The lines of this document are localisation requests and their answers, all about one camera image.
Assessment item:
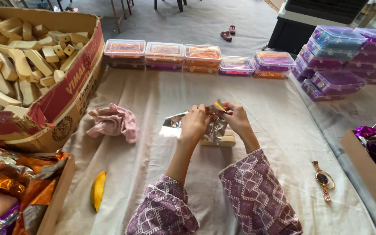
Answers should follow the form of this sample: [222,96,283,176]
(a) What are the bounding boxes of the silver foil wrapper sheet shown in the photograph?
[159,99,230,145]

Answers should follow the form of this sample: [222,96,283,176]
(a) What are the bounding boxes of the cardboard box of purple foil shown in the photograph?
[339,121,376,209]

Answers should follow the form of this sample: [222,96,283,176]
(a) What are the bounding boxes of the pile of wooden blocks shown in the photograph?
[0,15,91,117]

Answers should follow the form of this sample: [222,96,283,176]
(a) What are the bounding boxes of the person's right hand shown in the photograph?
[216,101,253,138]

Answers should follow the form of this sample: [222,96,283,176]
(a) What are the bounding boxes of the rose gold wristwatch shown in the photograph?
[312,161,336,203]

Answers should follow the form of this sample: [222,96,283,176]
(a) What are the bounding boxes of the crumpled pink cloth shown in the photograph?
[86,103,138,144]

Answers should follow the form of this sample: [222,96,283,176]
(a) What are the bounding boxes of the black chair legs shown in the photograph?
[153,0,188,13]

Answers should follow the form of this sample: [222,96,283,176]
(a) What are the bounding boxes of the person's left hand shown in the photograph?
[180,104,212,144]

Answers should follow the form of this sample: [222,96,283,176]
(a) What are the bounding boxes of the black and white air cooler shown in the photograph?
[267,0,370,55]

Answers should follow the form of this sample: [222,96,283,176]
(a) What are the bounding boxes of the light wooden block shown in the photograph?
[200,129,236,148]

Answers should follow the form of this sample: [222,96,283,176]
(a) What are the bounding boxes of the stack of purple-filled plastic boxes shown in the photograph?
[291,25,376,102]

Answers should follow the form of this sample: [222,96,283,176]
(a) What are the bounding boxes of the yellow curved piece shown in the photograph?
[90,170,107,213]

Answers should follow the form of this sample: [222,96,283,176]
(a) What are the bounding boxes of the row of orange-filled plastic boxes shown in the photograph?
[103,39,297,79]

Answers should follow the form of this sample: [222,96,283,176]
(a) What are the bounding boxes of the white table cloth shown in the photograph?
[54,67,376,235]

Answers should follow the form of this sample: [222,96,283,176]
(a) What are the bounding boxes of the wooden table legs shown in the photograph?
[109,0,135,34]

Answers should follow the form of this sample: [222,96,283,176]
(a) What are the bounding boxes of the cardboard box of orange foil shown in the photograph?
[0,140,76,235]

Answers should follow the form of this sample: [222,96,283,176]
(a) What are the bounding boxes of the large red-printed cardboard carton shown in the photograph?
[0,5,107,154]

